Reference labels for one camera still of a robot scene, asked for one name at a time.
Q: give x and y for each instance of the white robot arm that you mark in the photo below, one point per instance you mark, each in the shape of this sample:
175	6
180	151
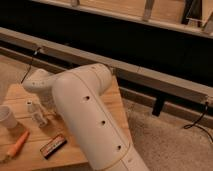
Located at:
75	95

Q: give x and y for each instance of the small clear plastic bottle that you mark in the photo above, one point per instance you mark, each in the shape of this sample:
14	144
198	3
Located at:
36	113

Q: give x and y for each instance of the black rectangular box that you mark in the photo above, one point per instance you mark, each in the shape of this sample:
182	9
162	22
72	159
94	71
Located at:
53	145

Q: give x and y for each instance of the white paper cup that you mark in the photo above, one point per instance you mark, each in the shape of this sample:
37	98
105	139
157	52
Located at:
7	118

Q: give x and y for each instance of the orange carrot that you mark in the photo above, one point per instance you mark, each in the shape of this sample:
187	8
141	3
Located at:
14	149

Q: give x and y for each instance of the black rail bracket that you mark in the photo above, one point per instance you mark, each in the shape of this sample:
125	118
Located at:
158	106

